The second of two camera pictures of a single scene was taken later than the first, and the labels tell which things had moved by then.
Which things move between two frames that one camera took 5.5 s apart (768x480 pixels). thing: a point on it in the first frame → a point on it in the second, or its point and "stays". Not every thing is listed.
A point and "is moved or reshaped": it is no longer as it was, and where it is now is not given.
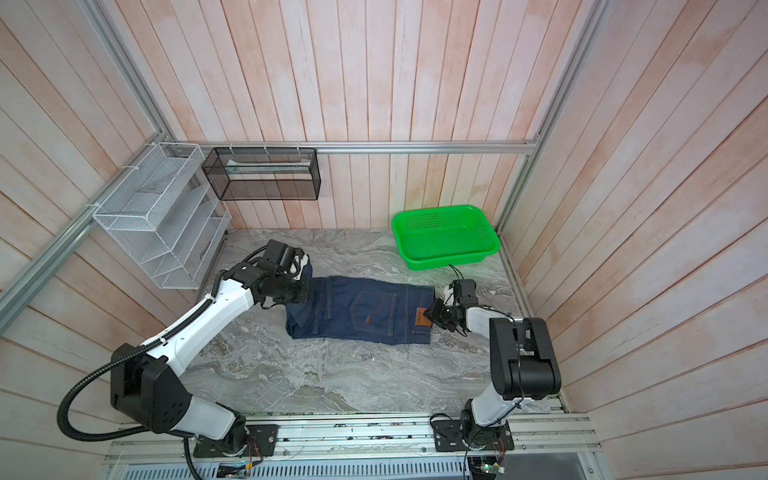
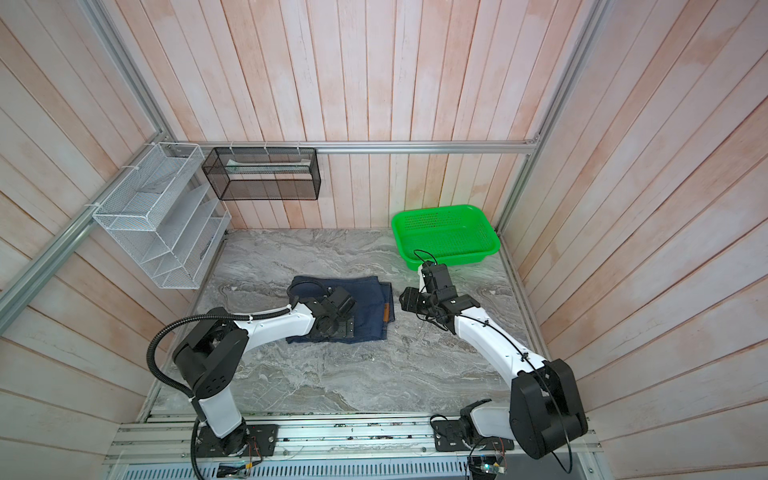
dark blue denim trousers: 360,310 is moved or reshaped
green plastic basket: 443,237 stays
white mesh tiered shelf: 169,215 stays
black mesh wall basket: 264,173 stays
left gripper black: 304,296 → 346,328
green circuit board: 492,468 stays
